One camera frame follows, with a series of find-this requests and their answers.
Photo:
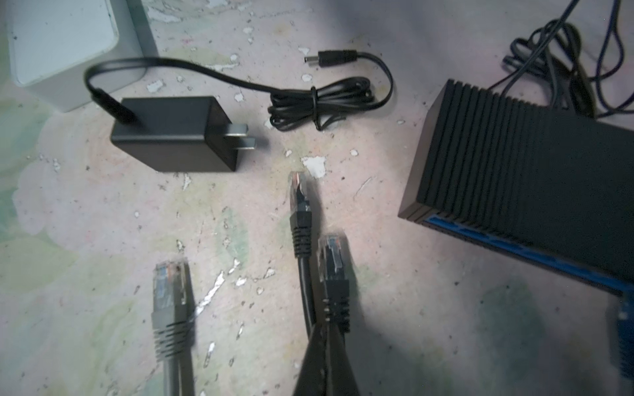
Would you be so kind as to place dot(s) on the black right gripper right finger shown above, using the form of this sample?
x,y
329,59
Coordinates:
x,y
340,379

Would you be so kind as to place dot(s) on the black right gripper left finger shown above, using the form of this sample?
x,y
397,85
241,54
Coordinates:
x,y
311,378

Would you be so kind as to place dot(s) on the black network switch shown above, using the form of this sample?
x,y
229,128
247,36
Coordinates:
x,y
547,187

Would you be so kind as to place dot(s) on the white flat box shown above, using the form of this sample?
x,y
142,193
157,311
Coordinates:
x,y
52,43

